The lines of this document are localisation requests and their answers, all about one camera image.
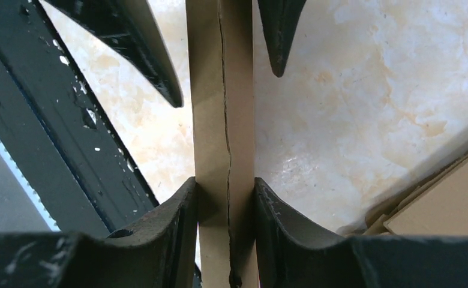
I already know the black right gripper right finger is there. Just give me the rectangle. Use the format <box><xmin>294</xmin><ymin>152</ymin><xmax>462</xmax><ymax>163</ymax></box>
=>
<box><xmin>254</xmin><ymin>178</ymin><xmax>468</xmax><ymax>287</ymax></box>

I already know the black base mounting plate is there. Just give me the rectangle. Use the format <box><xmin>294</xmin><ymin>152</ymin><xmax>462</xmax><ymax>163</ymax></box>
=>
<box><xmin>0</xmin><ymin>1</ymin><xmax>158</xmax><ymax>238</ymax></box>

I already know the cardboard sheet pile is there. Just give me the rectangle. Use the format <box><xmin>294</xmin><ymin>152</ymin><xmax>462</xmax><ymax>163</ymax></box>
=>
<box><xmin>359</xmin><ymin>152</ymin><xmax>468</xmax><ymax>236</ymax></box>

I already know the cardboard box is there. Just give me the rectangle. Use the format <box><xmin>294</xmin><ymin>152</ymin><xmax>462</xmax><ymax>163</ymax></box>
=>
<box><xmin>185</xmin><ymin>1</ymin><xmax>259</xmax><ymax>287</ymax></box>

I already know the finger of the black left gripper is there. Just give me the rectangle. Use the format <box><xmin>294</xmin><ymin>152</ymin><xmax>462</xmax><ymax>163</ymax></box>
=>
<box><xmin>49</xmin><ymin>0</ymin><xmax>184</xmax><ymax>108</ymax></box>
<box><xmin>257</xmin><ymin>0</ymin><xmax>306</xmax><ymax>77</ymax></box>

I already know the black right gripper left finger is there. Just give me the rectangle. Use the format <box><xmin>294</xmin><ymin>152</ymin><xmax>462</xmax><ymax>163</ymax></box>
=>
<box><xmin>0</xmin><ymin>177</ymin><xmax>198</xmax><ymax>287</ymax></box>

